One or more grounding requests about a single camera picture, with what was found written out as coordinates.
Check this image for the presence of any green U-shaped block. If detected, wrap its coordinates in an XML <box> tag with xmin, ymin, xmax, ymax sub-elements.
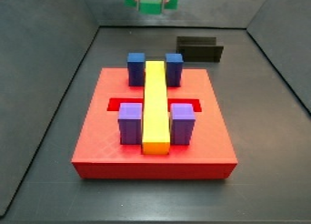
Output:
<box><xmin>124</xmin><ymin>0</ymin><xmax>179</xmax><ymax>15</ymax></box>

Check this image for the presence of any black L-shaped fixture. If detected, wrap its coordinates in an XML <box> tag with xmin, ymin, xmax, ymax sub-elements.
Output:
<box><xmin>176</xmin><ymin>36</ymin><xmax>223</xmax><ymax>63</ymax></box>

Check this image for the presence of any red base board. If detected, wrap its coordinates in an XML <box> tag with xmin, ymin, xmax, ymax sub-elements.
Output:
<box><xmin>71</xmin><ymin>66</ymin><xmax>239</xmax><ymax>180</ymax></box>

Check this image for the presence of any dark blue peg right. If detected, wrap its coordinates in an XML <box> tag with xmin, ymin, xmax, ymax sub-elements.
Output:
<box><xmin>166</xmin><ymin>54</ymin><xmax>183</xmax><ymax>87</ymax></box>

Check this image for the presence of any dark blue peg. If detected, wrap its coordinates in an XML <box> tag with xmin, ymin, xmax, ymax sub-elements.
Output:
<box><xmin>128</xmin><ymin>53</ymin><xmax>146</xmax><ymax>87</ymax></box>
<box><xmin>166</xmin><ymin>54</ymin><xmax>183</xmax><ymax>87</ymax></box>

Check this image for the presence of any dark blue peg left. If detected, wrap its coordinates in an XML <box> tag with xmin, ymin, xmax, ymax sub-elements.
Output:
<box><xmin>128</xmin><ymin>53</ymin><xmax>146</xmax><ymax>87</ymax></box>

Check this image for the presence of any purple peg left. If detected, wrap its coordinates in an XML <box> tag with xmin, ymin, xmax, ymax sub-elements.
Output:
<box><xmin>118</xmin><ymin>103</ymin><xmax>142</xmax><ymax>145</ymax></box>

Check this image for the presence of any purple peg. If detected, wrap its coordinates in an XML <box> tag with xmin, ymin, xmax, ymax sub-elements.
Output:
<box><xmin>118</xmin><ymin>103</ymin><xmax>142</xmax><ymax>145</ymax></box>
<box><xmin>170</xmin><ymin>103</ymin><xmax>196</xmax><ymax>145</ymax></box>

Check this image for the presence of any purple peg right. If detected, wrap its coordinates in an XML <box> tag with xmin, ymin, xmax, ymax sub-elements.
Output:
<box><xmin>170</xmin><ymin>103</ymin><xmax>196</xmax><ymax>145</ymax></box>

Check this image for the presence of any yellow long bar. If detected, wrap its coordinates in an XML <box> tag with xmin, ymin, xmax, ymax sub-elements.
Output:
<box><xmin>142</xmin><ymin>61</ymin><xmax>170</xmax><ymax>155</ymax></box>

